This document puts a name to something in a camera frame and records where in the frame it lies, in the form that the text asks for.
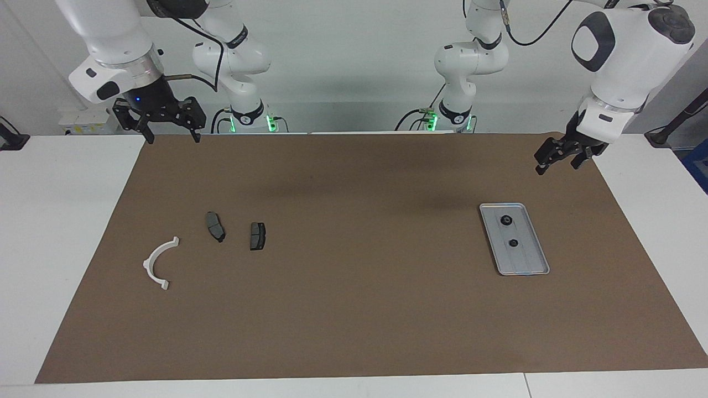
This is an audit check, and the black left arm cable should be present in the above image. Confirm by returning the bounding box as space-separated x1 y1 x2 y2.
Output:
498 0 576 46

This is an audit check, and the white curved plastic bracket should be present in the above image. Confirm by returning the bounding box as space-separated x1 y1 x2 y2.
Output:
143 236 180 291

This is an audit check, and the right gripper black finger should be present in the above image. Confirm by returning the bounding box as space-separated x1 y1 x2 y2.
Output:
113 99 156 145
178 96 207 144

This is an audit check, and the black left base cable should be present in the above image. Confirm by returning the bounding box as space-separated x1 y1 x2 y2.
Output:
394 83 446 132

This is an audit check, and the silver metal tray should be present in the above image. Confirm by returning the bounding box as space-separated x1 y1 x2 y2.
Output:
479 203 550 276

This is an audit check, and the dark grey angled brake pad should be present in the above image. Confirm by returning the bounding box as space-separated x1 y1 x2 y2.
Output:
205 212 226 243

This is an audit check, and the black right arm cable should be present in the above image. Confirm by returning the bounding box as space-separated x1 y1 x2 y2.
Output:
160 4 225 92

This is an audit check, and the blue crate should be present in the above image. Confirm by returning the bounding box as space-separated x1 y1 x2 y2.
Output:
681 138 708 194

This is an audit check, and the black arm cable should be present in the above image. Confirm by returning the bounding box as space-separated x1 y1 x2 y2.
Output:
160 4 225 92
498 0 576 46

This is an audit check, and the black base cable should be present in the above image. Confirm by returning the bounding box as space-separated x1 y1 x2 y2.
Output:
210 108 233 134
394 83 446 132

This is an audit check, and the brown table mat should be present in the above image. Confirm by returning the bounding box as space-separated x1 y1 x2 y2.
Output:
34 132 708 384

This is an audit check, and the white power strip box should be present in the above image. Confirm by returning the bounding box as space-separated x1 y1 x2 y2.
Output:
58 108 119 135

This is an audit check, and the black clamp mount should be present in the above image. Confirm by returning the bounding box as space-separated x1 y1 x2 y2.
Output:
0 116 30 151

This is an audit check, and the black right base cable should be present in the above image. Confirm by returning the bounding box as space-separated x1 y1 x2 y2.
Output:
210 108 233 134

